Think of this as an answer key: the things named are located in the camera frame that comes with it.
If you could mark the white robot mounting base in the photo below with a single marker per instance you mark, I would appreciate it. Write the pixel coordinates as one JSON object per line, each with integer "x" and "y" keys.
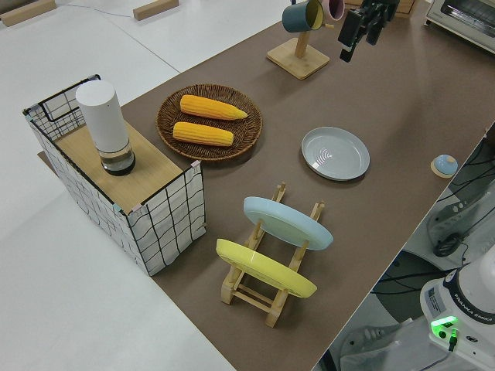
{"x": 371, "y": 340}

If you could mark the short yellow corn cob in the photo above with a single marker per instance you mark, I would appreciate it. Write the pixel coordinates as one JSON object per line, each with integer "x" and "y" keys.
{"x": 203, "y": 133}

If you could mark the wooden dish rack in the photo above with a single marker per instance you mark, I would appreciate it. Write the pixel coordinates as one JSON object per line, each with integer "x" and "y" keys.
{"x": 251, "y": 297}

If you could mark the blue dome bell wooden base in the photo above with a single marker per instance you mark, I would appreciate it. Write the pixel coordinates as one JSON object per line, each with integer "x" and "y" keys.
{"x": 445, "y": 165}

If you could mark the teal mug yellow inside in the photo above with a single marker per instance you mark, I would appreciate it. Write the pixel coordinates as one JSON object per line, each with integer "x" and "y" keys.
{"x": 299, "y": 15}

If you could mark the white toaster oven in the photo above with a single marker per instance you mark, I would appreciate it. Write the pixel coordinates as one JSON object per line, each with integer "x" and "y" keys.
{"x": 464, "y": 19}

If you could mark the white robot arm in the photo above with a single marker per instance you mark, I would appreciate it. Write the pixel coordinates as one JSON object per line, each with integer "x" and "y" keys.
{"x": 468, "y": 293}

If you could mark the small pastel binder clip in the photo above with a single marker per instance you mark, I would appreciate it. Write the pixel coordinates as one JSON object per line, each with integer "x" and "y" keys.
{"x": 196, "y": 167}
{"x": 117, "y": 208}
{"x": 137, "y": 210}

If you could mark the light blue plate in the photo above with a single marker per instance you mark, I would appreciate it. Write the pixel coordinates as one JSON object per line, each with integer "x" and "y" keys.
{"x": 286, "y": 226}

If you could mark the yellow plate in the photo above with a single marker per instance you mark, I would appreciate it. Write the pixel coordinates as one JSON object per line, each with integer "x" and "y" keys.
{"x": 267, "y": 272}

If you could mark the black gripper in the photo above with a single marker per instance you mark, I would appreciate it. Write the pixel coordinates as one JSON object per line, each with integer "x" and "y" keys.
{"x": 381, "y": 9}

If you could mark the round wicker basket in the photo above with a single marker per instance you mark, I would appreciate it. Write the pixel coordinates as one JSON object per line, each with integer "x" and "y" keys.
{"x": 247, "y": 143}

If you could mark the long pointed yellow corn cob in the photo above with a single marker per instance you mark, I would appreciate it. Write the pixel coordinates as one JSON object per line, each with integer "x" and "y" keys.
{"x": 210, "y": 107}

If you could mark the pink mug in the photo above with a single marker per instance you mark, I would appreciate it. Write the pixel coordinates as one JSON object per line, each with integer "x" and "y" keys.
{"x": 334, "y": 8}

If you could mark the wooden mug tree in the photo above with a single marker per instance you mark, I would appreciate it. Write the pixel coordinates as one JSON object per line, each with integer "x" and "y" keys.
{"x": 298, "y": 62}

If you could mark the gray round plate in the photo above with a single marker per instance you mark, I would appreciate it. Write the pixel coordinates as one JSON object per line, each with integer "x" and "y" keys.
{"x": 340, "y": 170}

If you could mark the white cloth liner black lines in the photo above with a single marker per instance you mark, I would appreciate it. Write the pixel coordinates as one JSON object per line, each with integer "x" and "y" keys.
{"x": 170, "y": 232}

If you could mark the wooden block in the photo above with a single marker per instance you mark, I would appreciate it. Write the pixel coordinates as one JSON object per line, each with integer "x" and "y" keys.
{"x": 27, "y": 12}
{"x": 154, "y": 9}

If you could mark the white cylinder with dark base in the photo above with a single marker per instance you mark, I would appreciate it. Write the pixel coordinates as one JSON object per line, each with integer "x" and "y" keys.
{"x": 104, "y": 120}

